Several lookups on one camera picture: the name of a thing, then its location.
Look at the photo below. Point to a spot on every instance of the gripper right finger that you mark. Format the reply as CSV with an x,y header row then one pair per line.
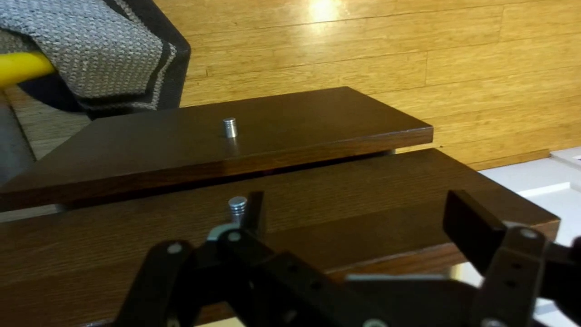
x,y
513,263

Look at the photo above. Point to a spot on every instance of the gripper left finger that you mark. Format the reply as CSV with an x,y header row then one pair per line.
x,y
272,281

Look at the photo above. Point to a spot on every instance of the silver drawer knob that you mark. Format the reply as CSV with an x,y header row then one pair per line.
x,y
230,128
237,208

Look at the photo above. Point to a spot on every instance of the dark wooden drawer cabinet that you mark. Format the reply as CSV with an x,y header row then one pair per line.
x,y
345,213

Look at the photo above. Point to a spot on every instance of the dark wooden drawer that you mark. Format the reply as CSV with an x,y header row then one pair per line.
x,y
295,122
363,204

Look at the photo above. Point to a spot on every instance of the white moulded panel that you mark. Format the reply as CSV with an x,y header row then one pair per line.
x,y
544,181

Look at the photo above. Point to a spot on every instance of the grey woven fabric chair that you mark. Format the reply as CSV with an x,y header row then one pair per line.
x,y
91,50

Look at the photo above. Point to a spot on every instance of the yellow rounded bar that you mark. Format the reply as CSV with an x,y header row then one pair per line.
x,y
22,67

